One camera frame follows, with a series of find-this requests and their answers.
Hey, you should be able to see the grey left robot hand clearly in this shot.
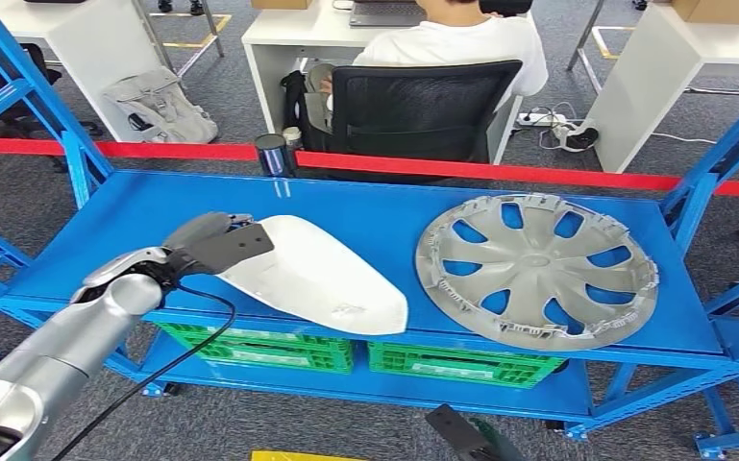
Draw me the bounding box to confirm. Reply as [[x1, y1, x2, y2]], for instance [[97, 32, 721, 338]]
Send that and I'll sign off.
[[162, 210, 259, 276]]

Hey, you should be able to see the white plastic car part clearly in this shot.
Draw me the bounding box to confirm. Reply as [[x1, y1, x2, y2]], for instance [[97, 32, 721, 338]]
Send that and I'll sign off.
[[214, 214, 410, 338]]

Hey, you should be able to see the red barrier belt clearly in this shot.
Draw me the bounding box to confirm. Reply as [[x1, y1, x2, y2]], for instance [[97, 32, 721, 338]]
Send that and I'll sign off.
[[0, 135, 260, 162], [295, 150, 739, 201]]

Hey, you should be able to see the green plastic crate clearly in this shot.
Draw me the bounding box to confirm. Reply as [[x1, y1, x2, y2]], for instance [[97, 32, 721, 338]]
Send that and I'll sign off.
[[195, 346, 356, 376], [367, 359, 559, 391], [367, 340, 568, 375], [154, 320, 356, 359]]

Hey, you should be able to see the grey backpack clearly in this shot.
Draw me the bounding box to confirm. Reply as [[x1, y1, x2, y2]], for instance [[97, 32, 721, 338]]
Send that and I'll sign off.
[[100, 65, 221, 146]]

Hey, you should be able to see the black bag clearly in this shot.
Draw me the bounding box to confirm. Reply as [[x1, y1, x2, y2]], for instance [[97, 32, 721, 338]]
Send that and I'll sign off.
[[279, 69, 312, 140]]

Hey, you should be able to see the white desk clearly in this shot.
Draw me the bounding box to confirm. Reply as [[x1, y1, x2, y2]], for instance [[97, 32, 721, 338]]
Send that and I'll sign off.
[[240, 0, 525, 168], [0, 0, 168, 144], [581, 0, 739, 176]]

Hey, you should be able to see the person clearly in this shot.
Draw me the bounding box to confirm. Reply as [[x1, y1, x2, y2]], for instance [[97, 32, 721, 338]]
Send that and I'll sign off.
[[304, 0, 551, 139], [154, 0, 209, 16]]

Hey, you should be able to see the cardboard box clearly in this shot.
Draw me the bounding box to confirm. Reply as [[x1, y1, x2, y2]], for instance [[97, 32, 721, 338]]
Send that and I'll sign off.
[[670, 0, 739, 26], [250, 0, 317, 12]]

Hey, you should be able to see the yellow floor tape square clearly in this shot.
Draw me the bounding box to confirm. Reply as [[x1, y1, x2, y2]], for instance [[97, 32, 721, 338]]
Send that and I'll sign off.
[[250, 449, 372, 461]]

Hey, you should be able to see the black mesh office chair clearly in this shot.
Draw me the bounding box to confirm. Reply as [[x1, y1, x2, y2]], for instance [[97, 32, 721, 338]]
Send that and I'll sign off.
[[326, 60, 525, 183]]

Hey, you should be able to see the grey laptop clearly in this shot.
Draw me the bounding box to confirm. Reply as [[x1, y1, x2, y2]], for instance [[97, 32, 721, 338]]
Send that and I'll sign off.
[[348, 0, 429, 29]]

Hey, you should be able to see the silver wheel hubcap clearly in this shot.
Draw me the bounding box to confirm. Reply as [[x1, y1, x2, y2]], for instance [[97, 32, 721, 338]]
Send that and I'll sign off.
[[413, 192, 660, 353]]

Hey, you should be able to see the white power strip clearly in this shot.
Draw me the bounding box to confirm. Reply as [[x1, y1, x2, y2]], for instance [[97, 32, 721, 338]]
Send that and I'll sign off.
[[515, 110, 569, 129]]

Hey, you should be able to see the black power adapter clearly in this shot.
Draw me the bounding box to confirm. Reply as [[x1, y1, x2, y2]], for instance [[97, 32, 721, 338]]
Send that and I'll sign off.
[[552, 119, 600, 155]]

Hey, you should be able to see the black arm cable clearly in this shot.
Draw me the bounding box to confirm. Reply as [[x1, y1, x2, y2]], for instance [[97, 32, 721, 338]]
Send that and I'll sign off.
[[49, 282, 238, 461]]

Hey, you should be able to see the chrome barrier post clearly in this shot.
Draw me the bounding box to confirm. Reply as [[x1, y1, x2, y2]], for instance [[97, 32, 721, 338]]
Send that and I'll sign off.
[[253, 132, 299, 179]]

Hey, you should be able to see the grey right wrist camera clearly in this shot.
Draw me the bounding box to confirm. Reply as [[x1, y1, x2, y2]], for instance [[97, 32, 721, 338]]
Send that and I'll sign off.
[[424, 402, 492, 461]]

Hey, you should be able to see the white floor cable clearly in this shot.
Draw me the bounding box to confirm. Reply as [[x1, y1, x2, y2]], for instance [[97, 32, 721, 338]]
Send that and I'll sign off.
[[651, 130, 739, 168]]

